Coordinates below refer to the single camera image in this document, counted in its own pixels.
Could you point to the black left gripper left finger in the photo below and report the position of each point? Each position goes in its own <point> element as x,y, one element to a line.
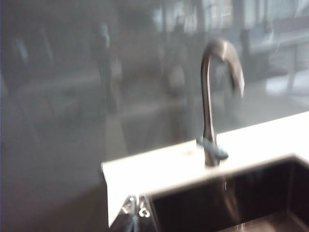
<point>128,217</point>

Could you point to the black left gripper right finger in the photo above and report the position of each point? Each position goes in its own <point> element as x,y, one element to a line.
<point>146,220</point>

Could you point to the dark steel sink basin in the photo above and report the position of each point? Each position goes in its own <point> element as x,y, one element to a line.
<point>229,200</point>

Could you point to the steel gooseneck faucet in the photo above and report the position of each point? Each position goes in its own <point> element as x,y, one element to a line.
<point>207,108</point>

